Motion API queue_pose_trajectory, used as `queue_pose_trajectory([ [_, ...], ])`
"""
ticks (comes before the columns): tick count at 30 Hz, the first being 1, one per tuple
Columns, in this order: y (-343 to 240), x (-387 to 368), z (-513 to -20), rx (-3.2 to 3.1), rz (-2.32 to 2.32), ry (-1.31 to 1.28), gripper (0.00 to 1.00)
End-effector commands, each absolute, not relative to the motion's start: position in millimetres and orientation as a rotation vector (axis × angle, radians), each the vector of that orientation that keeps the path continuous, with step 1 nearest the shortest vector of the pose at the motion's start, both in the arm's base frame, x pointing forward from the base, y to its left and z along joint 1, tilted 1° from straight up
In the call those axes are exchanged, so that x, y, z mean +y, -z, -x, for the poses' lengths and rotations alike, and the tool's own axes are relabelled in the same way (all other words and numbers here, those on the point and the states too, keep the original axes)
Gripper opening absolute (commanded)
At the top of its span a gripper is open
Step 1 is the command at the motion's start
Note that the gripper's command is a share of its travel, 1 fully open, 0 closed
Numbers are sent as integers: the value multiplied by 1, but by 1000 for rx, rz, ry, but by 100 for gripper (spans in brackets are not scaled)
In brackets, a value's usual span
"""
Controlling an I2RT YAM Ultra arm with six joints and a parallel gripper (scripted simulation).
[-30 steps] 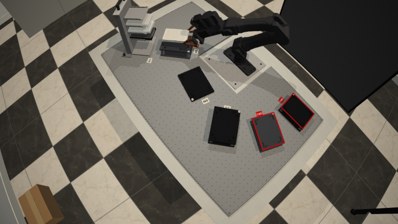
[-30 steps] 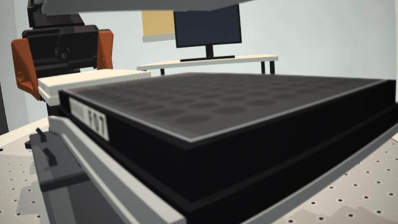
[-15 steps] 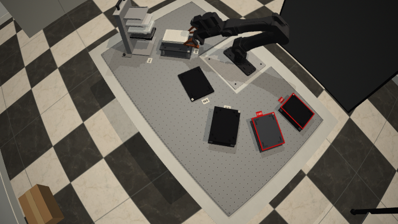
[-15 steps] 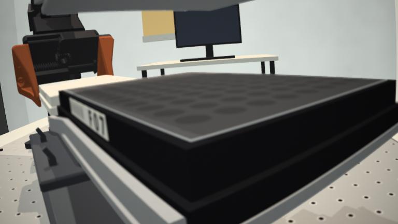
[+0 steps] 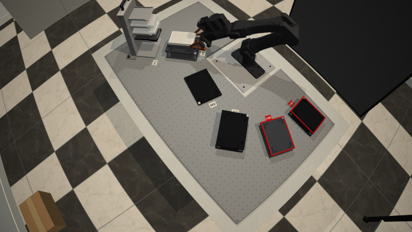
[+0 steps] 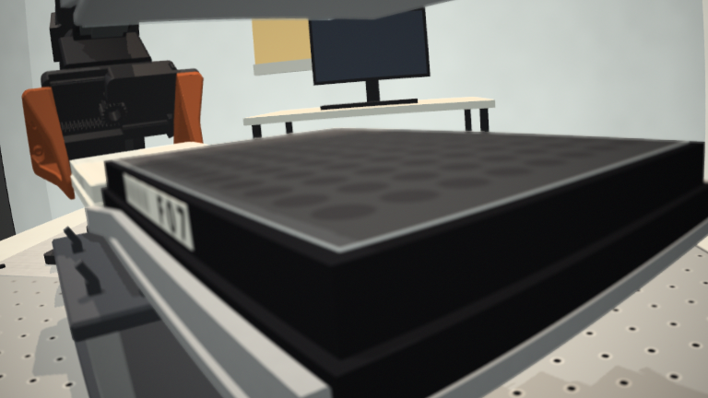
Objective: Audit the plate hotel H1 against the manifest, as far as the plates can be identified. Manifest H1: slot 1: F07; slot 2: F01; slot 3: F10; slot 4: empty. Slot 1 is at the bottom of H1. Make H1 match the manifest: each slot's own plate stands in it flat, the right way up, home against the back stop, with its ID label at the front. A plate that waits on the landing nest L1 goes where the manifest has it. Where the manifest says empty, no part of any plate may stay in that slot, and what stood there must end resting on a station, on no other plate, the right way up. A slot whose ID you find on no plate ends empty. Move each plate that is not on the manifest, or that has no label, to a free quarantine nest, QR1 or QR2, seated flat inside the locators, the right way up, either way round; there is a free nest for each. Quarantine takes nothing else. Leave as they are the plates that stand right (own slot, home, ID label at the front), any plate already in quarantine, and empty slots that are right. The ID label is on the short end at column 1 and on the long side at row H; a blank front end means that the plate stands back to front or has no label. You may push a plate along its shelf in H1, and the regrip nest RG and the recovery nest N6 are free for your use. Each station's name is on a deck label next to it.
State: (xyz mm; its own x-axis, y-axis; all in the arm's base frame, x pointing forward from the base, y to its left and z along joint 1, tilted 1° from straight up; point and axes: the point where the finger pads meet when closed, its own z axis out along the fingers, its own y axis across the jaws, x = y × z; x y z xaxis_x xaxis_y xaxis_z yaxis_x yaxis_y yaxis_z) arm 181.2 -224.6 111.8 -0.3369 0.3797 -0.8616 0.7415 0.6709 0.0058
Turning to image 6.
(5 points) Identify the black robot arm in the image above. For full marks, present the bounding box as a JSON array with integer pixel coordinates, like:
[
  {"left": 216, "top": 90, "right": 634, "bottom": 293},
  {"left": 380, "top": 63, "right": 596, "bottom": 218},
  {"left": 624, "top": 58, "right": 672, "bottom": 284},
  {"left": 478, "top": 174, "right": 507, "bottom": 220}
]
[{"left": 49, "top": 0, "right": 152, "bottom": 152}]

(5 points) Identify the grey shelf rack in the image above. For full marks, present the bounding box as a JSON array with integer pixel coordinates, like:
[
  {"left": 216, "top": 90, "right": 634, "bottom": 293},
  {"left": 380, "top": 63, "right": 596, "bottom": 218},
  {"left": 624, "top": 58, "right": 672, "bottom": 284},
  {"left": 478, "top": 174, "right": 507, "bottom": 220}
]
[{"left": 60, "top": 0, "right": 708, "bottom": 398}]

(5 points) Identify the white microplate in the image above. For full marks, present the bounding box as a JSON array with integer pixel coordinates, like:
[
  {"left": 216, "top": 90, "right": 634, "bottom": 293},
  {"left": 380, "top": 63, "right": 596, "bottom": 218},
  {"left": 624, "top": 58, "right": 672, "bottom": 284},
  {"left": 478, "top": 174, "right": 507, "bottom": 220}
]
[{"left": 69, "top": 142, "right": 207, "bottom": 207}]

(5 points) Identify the black microplate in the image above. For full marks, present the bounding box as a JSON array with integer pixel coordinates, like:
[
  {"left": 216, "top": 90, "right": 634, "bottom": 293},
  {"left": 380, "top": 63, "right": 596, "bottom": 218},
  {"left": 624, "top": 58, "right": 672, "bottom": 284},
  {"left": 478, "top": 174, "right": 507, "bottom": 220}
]
[{"left": 101, "top": 128, "right": 708, "bottom": 398}]

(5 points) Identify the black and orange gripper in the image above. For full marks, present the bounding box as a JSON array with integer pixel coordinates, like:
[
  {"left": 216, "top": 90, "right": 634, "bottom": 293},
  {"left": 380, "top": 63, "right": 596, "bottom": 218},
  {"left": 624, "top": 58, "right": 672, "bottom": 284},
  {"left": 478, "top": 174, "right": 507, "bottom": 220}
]
[{"left": 22, "top": 60, "right": 204, "bottom": 200}]

